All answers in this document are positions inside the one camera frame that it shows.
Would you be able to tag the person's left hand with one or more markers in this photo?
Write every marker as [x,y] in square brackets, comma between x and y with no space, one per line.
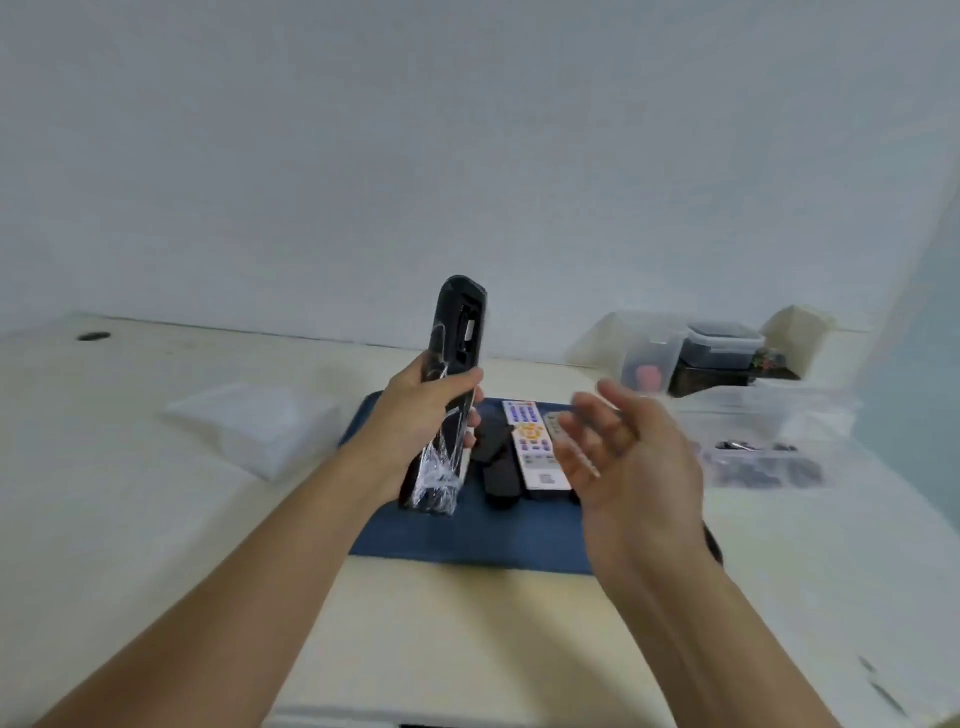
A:
[401,420]

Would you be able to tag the person's right hand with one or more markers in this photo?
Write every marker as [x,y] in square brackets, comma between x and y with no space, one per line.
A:
[645,480]

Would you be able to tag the person's left thumb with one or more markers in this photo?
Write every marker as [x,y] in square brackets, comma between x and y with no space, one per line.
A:
[454,381]

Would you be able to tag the person's right thumb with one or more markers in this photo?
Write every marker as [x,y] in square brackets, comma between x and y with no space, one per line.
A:
[626,397]

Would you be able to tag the black remote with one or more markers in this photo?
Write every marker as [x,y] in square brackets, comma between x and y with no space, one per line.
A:
[454,337]

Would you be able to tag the person's right forearm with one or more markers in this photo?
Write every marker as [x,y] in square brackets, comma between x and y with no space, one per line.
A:
[712,645]

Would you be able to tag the person's left forearm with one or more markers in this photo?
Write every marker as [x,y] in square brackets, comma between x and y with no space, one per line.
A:
[217,600]

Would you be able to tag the red item in container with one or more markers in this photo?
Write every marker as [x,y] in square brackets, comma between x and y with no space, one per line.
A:
[645,373]

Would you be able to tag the clear plastic container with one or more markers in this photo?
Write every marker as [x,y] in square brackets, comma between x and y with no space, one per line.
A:
[649,356]

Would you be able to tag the grey remote control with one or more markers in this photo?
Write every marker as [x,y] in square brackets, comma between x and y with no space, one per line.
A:
[555,424]

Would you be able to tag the dark box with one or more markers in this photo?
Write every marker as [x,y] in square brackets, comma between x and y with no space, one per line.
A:
[705,379]

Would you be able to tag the small black remote control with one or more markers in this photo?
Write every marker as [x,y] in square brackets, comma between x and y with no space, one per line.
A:
[501,469]

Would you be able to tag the white remote with colourful buttons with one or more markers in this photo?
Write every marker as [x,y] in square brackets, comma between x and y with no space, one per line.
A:
[531,446]

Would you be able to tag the clear container with black lid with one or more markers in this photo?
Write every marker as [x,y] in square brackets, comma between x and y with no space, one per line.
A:
[724,343]

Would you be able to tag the blue mat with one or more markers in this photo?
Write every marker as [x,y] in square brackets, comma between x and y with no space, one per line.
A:
[480,536]

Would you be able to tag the clear plastic bag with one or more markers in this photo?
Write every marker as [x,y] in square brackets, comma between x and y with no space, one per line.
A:
[787,420]

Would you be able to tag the beige cardboard box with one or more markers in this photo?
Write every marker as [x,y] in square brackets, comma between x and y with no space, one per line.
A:
[799,330]

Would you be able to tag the stack of white plastic bags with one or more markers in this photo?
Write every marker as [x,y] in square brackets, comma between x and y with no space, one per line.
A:
[251,424]

